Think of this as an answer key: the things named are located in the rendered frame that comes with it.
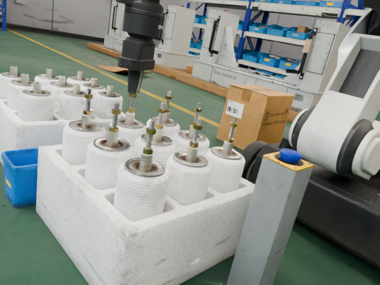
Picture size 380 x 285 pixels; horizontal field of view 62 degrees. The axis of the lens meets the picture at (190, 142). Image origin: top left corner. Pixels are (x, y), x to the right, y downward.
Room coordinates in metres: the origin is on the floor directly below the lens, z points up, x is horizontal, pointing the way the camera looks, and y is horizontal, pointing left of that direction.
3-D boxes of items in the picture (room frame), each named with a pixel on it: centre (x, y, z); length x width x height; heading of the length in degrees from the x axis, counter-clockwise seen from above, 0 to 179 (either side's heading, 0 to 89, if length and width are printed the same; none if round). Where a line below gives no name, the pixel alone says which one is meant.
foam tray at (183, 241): (0.70, 0.08, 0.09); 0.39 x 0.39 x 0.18; 47
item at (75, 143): (0.69, 0.24, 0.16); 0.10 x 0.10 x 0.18
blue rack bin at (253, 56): (6.56, -0.97, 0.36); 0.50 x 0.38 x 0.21; 135
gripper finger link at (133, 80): (0.77, 0.17, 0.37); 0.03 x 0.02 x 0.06; 77
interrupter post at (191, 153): (0.62, -0.01, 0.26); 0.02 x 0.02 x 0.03
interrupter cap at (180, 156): (0.62, -0.01, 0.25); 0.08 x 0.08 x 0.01
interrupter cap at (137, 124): (0.78, 0.16, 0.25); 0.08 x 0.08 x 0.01
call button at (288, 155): (0.56, -0.19, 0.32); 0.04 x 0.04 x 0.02
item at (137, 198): (0.53, 0.07, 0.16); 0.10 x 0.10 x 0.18
